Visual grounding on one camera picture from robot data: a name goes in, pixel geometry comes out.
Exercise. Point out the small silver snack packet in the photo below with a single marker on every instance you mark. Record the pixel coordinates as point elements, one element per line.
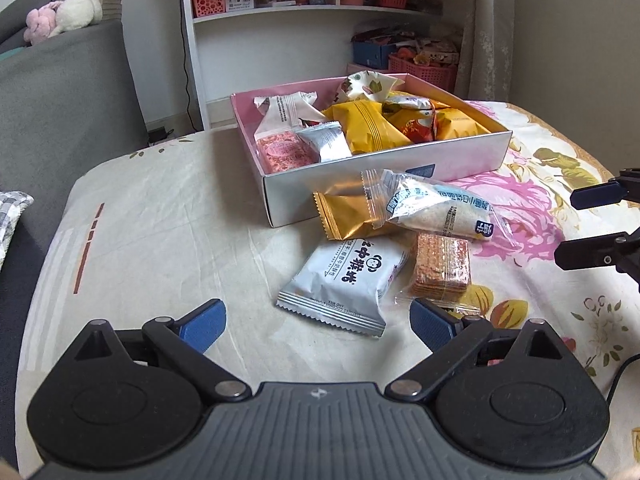
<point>327,142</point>

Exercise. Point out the grey white checkered cushion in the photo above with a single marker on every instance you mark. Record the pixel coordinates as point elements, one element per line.
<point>12,220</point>

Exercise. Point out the large pink plastic basket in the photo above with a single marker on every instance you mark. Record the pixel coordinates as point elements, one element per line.
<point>425,72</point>

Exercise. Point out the clear packet of square crackers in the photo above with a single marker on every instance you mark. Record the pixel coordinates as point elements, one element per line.
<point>442,265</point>

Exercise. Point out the silver white snack packet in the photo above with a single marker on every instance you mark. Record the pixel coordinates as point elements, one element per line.
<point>340,280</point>

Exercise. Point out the pink perforated basket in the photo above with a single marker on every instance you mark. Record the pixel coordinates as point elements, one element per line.
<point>210,4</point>

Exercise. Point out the black power adapter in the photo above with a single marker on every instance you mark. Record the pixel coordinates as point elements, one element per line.
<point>160,135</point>

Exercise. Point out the pink cardboard box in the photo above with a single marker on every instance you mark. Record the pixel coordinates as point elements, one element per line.
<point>380,170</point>

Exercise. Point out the white shelf unit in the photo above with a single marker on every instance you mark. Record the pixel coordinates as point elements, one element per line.
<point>300,12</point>

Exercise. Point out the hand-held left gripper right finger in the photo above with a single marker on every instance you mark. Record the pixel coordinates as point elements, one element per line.
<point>432,322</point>

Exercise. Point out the plain yellow snack packet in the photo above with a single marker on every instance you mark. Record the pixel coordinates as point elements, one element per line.
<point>367,130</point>

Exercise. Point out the white yellow snack packet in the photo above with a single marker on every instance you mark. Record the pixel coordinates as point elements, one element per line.
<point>407,101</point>

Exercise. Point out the pink snack packet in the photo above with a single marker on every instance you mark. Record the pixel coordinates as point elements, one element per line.
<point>282,152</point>

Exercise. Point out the yellow packet with small label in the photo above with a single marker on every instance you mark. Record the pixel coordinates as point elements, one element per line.
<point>460,122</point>

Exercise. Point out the white packet with green leaves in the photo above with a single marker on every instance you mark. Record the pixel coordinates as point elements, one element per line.
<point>370,85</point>

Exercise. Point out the white labelled box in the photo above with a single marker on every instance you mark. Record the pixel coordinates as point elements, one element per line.
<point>239,2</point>

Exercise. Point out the blue storage box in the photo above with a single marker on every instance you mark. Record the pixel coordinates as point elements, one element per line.
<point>372,55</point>

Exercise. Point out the white pink plush toy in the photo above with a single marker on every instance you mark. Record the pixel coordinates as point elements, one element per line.
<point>75,15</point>

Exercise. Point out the grey sofa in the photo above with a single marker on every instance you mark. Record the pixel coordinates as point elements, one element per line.
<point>60,100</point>

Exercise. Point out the golden foil snack packet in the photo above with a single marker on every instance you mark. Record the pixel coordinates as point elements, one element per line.
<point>342,215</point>

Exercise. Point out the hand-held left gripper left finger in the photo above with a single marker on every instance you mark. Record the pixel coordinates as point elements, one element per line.
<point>202,327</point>

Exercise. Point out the yellow packet with red print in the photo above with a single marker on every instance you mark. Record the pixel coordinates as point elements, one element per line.
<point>415,129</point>

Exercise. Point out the clear packet with blue print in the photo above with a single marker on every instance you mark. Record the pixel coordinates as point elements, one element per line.
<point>435,205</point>

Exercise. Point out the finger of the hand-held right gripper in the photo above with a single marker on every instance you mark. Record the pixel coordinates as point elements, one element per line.
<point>597,193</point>
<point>590,252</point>

